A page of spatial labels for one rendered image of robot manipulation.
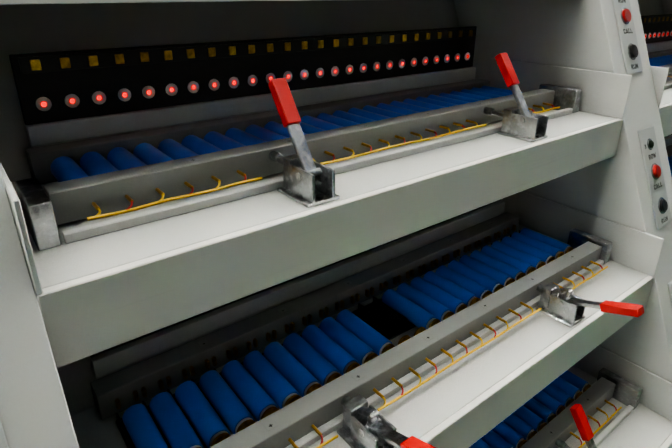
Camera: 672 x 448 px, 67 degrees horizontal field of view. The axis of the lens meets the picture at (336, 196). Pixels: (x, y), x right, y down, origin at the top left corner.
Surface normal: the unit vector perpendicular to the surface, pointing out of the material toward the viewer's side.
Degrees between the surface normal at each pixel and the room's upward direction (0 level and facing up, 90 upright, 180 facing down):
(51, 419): 90
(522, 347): 23
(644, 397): 90
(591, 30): 90
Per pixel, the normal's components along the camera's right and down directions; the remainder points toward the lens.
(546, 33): -0.79, 0.23
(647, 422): 0.00, -0.93
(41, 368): 0.56, -0.07
